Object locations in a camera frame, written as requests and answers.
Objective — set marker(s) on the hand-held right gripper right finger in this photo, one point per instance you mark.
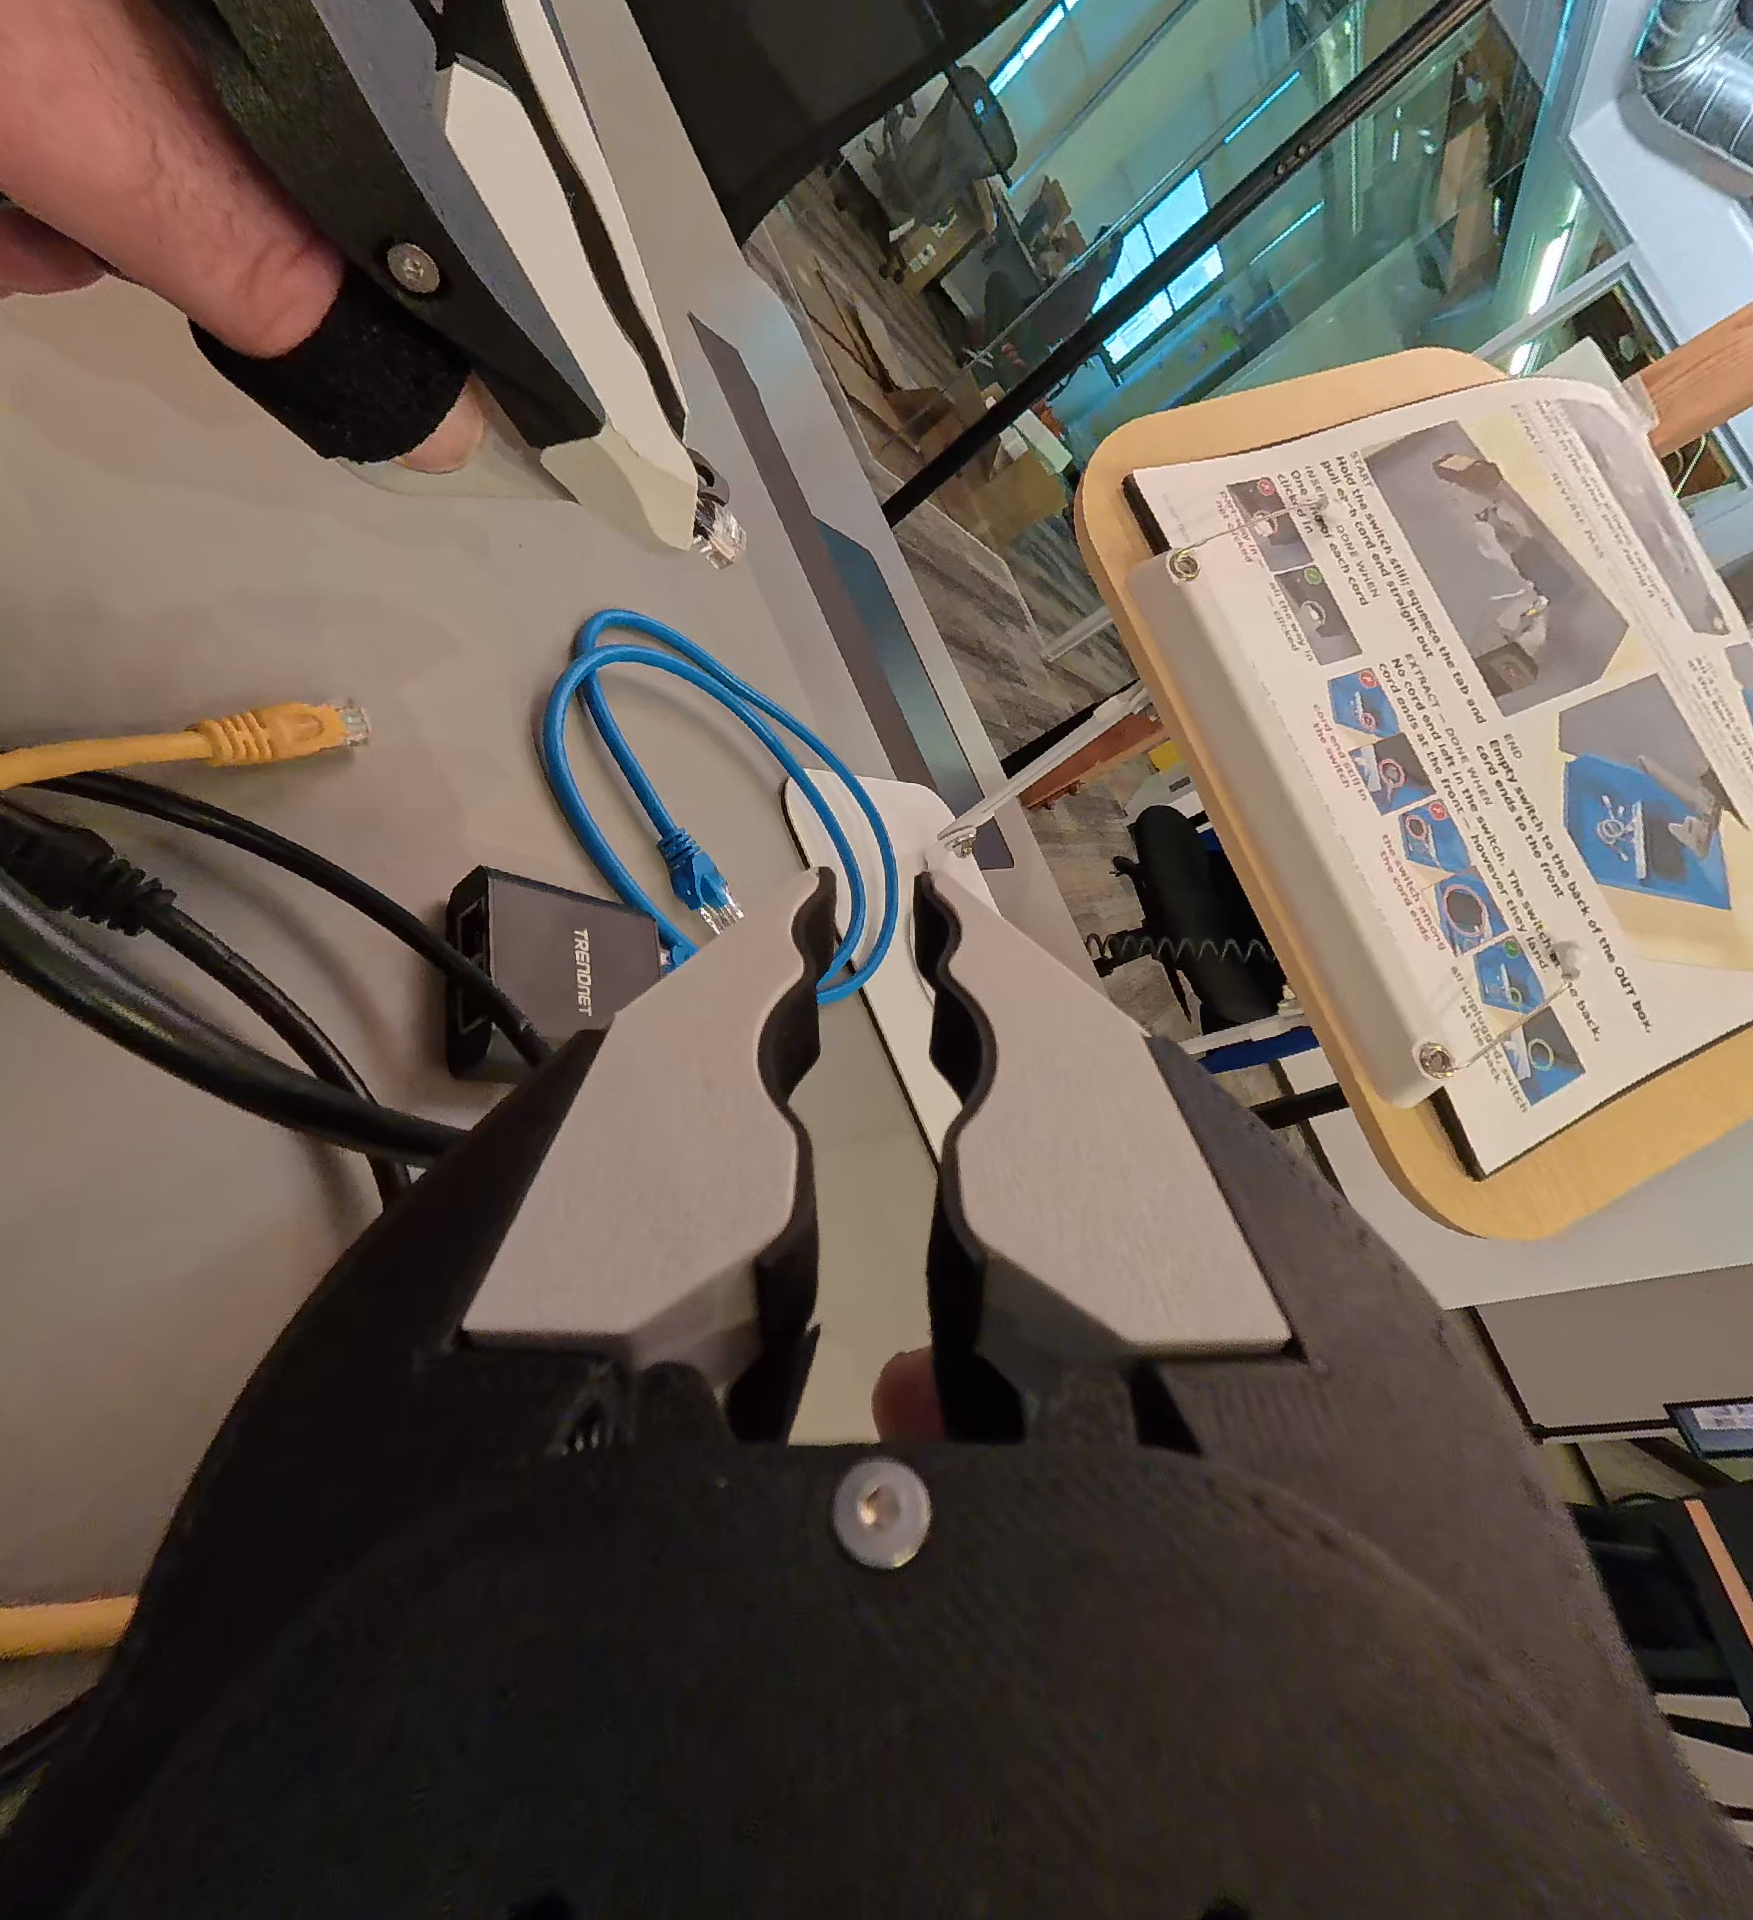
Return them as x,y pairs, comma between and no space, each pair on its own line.
1101,1198

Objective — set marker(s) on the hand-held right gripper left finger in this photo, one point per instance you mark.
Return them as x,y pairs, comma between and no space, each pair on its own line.
639,1169

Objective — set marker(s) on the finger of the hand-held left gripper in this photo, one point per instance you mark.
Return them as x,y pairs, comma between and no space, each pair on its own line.
528,38
639,481

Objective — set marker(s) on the black network switch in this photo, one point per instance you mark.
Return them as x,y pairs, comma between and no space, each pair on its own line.
562,961

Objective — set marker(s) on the person's left hand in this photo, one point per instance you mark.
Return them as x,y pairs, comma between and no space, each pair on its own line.
82,135

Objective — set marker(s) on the person's right hand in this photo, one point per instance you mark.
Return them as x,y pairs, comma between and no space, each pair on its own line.
905,1403

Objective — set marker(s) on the black office chair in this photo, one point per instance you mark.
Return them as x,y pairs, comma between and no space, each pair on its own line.
1192,870

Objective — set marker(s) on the white holder bar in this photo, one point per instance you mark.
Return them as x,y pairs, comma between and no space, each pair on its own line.
1265,780

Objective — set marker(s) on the printed instruction sheet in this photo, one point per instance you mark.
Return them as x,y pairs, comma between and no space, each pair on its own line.
1565,676

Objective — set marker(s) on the silver air duct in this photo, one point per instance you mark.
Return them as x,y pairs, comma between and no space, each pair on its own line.
1746,88

